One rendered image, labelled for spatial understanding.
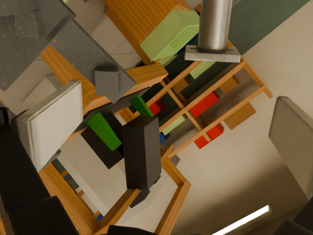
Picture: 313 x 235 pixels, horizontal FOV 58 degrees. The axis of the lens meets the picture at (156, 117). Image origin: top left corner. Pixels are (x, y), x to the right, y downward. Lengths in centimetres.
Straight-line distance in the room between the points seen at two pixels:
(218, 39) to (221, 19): 2
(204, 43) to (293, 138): 16
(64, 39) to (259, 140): 621
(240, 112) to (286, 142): 563
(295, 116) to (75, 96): 13
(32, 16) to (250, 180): 662
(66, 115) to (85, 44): 23
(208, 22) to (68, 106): 17
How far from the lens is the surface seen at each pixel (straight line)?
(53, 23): 40
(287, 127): 18
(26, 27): 39
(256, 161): 666
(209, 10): 29
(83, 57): 40
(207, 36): 30
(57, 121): 17
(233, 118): 582
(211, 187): 702
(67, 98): 18
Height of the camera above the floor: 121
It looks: 1 degrees down
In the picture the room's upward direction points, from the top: 141 degrees clockwise
